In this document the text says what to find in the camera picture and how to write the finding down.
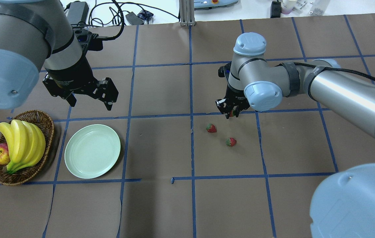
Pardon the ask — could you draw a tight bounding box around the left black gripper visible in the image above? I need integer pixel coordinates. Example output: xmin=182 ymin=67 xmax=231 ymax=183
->
xmin=43 ymin=28 xmax=119 ymax=110

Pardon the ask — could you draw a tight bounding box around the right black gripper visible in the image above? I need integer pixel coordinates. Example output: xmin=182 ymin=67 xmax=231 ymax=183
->
xmin=215 ymin=64 xmax=250 ymax=118

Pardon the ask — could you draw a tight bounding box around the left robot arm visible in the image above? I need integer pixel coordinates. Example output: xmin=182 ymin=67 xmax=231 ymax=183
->
xmin=0 ymin=0 xmax=119 ymax=110

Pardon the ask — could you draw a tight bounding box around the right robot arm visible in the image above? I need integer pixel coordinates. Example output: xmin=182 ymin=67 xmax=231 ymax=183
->
xmin=215 ymin=32 xmax=375 ymax=238

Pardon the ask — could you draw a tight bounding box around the light green plate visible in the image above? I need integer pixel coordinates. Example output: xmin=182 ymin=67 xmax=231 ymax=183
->
xmin=64 ymin=124 xmax=121 ymax=179

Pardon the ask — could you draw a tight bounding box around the yellow banana bunch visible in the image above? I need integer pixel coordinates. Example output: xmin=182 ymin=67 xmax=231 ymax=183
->
xmin=0 ymin=119 xmax=46 ymax=174

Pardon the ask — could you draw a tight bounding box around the black power brick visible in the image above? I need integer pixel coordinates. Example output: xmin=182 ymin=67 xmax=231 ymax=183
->
xmin=64 ymin=1 xmax=89 ymax=26

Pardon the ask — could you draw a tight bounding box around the brown wicker basket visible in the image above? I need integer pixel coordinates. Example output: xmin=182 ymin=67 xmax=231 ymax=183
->
xmin=0 ymin=110 xmax=56 ymax=186

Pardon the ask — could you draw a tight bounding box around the red apple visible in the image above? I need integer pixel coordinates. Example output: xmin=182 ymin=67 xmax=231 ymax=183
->
xmin=0 ymin=142 xmax=10 ymax=165

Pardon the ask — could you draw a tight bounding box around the aluminium frame post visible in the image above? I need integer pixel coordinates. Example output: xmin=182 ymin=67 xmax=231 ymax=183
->
xmin=179 ymin=0 xmax=196 ymax=26

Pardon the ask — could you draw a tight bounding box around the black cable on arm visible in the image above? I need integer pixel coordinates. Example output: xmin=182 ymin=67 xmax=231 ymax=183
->
xmin=293 ymin=62 xmax=375 ymax=94

